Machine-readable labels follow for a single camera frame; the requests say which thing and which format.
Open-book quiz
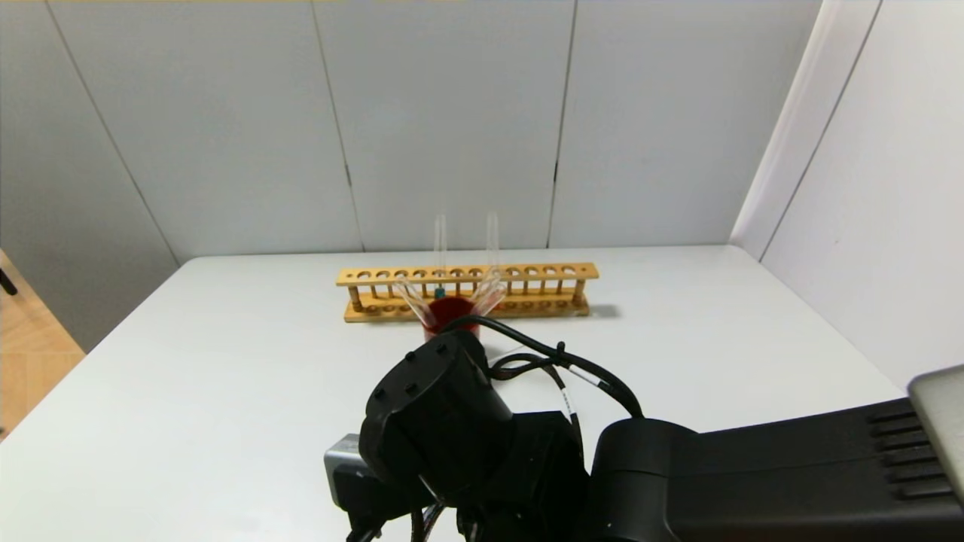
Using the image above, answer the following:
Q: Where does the yellow pigment glass test tube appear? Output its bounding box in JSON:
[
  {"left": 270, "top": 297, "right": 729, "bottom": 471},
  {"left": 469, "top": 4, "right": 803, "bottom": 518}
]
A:
[{"left": 395, "top": 274, "right": 439, "bottom": 330}]

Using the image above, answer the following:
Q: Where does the empty glass test tube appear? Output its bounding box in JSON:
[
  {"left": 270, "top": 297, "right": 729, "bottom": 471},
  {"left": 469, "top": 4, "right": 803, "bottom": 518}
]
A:
[{"left": 468, "top": 268, "right": 507, "bottom": 318}]

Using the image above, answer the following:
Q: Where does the blue pigment glass test tube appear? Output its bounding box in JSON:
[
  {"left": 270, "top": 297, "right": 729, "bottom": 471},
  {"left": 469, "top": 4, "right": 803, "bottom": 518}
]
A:
[{"left": 432, "top": 215, "right": 447, "bottom": 300}]

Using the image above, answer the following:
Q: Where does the wooden test tube rack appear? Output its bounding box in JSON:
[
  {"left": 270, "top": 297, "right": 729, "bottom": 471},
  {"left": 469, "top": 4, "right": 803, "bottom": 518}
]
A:
[{"left": 335, "top": 262, "right": 600, "bottom": 323}]

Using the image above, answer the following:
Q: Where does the red plastic cup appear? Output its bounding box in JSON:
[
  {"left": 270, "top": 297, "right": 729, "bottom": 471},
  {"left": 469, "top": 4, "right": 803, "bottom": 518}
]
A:
[{"left": 423, "top": 296, "right": 483, "bottom": 341}]

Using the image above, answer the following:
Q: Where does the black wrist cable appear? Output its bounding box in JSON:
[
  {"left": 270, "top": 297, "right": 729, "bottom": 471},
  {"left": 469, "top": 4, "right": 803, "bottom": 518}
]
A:
[{"left": 443, "top": 315, "right": 645, "bottom": 419}]

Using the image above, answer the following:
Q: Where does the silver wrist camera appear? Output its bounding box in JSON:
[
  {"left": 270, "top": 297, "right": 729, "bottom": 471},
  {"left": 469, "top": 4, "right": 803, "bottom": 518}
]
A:
[{"left": 324, "top": 434, "right": 364, "bottom": 507}]

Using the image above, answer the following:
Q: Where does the black looped camera cable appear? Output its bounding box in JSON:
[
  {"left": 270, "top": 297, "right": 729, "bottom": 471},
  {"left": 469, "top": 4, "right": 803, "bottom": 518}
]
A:
[{"left": 346, "top": 503, "right": 447, "bottom": 542}]

